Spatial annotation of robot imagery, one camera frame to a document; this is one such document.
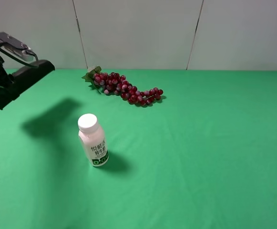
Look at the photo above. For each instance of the red artificial grape bunch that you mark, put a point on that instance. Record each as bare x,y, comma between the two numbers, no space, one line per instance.
114,83

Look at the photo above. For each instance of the black curved plastic part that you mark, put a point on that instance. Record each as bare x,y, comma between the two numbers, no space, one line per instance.
25,78

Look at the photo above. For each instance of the white milk bottle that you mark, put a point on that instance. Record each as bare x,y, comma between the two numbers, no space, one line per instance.
92,138

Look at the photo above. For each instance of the green tablecloth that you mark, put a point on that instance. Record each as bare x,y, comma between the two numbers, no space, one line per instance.
204,157

